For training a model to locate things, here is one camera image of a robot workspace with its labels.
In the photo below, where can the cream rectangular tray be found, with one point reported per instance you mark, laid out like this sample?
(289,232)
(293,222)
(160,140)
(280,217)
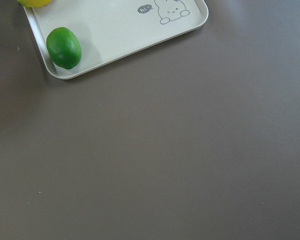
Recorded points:
(109,30)

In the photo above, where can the green lime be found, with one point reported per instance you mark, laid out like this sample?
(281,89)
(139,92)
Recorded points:
(64,48)

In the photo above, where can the yellow lemon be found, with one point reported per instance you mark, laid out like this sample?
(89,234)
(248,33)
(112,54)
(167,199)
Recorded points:
(34,3)

